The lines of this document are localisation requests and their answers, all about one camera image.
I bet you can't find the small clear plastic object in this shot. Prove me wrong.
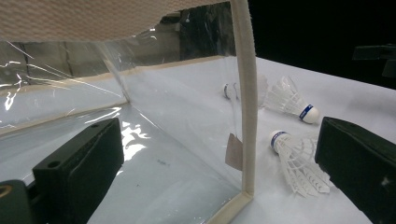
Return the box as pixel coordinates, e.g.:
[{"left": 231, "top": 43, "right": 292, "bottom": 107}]
[
  {"left": 267, "top": 76, "right": 321, "bottom": 125},
  {"left": 222, "top": 74, "right": 269, "bottom": 109}
]

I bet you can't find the white shuttlecock with blue band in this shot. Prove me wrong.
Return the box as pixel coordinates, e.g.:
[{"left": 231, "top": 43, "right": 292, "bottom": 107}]
[{"left": 269, "top": 130, "right": 332, "bottom": 199}]

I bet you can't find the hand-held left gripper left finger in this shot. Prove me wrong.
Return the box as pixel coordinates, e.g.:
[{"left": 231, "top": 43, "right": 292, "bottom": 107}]
[{"left": 32, "top": 117, "right": 125, "bottom": 224}]

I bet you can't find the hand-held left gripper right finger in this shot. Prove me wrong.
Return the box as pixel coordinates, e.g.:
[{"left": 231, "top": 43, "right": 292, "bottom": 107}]
[{"left": 315, "top": 116, "right": 396, "bottom": 224}]

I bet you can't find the transparent bag with beige trim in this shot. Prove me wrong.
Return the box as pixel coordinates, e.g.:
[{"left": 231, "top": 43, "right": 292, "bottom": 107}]
[{"left": 0, "top": 0, "right": 269, "bottom": 224}]

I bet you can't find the white table sheet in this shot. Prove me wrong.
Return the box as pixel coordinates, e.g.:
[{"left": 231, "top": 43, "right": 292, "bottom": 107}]
[{"left": 122, "top": 55, "right": 396, "bottom": 224}]

